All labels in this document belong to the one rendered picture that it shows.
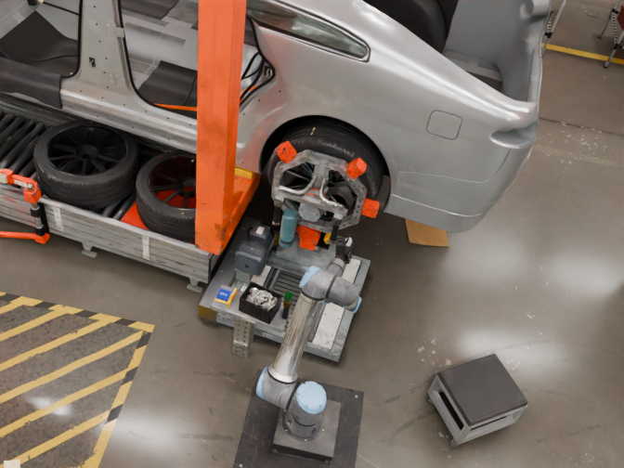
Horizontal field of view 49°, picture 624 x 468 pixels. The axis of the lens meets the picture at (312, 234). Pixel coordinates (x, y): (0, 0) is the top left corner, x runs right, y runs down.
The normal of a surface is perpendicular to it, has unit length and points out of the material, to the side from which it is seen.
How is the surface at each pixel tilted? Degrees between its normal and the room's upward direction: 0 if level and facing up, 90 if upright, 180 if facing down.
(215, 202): 90
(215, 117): 90
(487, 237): 0
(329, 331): 0
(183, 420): 0
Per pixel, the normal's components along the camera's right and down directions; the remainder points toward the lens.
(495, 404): 0.13, -0.68
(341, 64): -0.25, 0.52
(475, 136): -0.29, 0.68
